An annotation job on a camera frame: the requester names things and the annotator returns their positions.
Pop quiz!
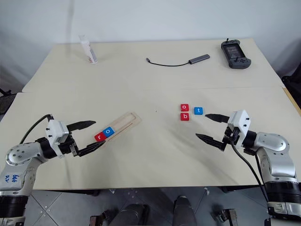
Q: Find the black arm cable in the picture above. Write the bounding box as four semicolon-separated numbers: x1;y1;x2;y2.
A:
19;114;55;145
230;137;270;203

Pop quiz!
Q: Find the black object beside table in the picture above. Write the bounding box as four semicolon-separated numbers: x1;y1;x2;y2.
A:
0;87;12;116
281;74;301;112

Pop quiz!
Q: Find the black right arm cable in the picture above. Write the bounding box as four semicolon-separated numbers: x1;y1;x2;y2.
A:
230;137;270;203

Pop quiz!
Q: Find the wooden letter tray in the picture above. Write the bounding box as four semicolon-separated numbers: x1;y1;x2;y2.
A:
94;112;143;143

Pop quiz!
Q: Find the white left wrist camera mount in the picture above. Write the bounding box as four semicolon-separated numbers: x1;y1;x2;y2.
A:
46;119;71;159

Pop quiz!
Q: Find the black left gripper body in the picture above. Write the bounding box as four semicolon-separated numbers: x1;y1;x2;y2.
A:
57;130;81;159

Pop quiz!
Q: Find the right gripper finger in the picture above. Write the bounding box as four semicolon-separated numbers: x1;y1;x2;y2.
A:
195;133;227;151
204;113;230;123

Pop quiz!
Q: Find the black handheld controller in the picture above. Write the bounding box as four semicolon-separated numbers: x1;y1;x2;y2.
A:
220;38;252;70

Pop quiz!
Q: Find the white squeeze tube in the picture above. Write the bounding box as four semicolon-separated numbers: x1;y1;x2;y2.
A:
79;34;98;65

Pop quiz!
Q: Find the blue letter tile o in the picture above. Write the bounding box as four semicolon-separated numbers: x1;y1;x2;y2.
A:
102;127;116;137

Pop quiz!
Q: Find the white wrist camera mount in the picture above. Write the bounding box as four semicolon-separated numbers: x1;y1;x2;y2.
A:
46;119;71;159
226;109;251;149

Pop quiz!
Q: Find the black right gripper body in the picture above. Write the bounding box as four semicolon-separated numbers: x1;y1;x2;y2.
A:
222;125;241;153

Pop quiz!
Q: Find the grey USB hub with cable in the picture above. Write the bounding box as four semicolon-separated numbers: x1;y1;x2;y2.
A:
145;54;211;67

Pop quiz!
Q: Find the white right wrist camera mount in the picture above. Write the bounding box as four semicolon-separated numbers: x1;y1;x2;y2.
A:
226;109;251;149

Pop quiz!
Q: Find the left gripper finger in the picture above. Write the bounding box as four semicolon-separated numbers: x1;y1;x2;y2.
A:
77;141;107;158
67;120;96;132

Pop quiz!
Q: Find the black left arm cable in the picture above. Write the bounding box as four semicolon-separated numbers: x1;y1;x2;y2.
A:
19;114;55;145

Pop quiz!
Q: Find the dark rounded shape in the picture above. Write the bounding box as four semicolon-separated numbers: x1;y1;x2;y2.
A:
116;203;151;226
173;195;198;226

